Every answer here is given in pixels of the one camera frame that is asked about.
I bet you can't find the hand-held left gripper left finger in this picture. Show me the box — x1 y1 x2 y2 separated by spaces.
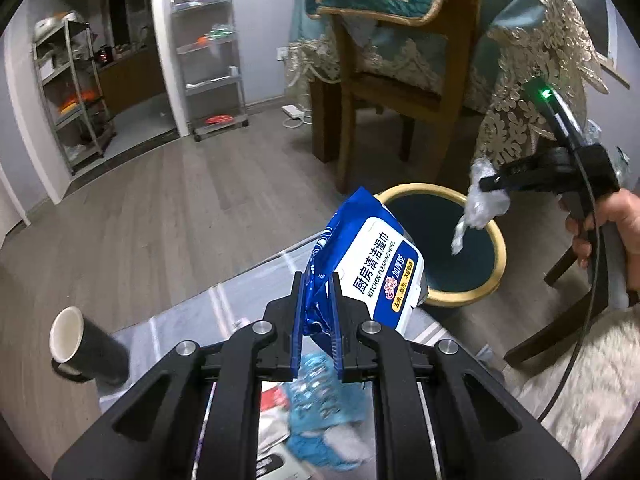
51 271 307 480

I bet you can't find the dark wooden chair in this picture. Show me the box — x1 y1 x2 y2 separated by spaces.
502 245 640 368

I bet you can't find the light wooden chair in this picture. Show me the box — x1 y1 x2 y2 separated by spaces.
300 0 481 196

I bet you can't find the wooden kitchen cabinet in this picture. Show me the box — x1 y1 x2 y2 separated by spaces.
95 47 168 116

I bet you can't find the dark wooden table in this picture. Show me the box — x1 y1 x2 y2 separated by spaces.
309 80 346 163

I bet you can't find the grey striped mat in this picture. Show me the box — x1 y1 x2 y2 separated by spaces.
97 240 506 480

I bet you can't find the grey metal storage rack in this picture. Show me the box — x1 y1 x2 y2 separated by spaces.
31 10 118 176

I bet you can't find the white red paper packet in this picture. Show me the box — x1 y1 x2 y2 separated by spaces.
257 382 306 461

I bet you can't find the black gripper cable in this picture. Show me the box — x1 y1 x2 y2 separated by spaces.
537 110 608 421

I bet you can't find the metal wheeled shelf rack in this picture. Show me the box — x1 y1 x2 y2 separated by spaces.
167 0 251 142

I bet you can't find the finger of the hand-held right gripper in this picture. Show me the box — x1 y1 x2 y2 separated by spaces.
478 148 577 193

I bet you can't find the black flat packet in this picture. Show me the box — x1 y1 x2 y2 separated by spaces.
257 452 313 480

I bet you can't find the white power strip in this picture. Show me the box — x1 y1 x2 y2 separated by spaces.
281 104 313 128

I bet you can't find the clear plastic wrap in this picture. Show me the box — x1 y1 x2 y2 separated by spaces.
451 157 512 256

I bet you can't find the black paper cup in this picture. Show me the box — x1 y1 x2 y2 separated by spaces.
49 306 132 386

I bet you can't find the light blue wrapper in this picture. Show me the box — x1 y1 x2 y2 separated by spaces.
285 352 373 471

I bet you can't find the dark bin with yellow rim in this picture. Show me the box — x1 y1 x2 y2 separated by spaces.
372 183 507 308

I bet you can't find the person's right hand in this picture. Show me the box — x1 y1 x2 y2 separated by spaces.
558 187 640 269

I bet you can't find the beige fluffy rug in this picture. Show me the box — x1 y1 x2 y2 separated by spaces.
500 305 640 466

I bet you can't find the blue wet wipes packet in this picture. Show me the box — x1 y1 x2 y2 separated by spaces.
299 187 430 361

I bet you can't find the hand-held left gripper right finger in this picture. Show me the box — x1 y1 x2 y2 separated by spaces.
330 271 586 480

